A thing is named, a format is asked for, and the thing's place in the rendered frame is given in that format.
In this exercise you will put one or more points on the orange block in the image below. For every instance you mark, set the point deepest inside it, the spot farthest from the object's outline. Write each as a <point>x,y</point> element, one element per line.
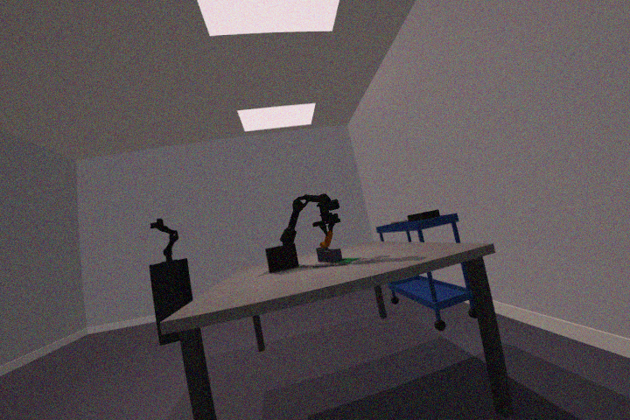
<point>327,241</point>

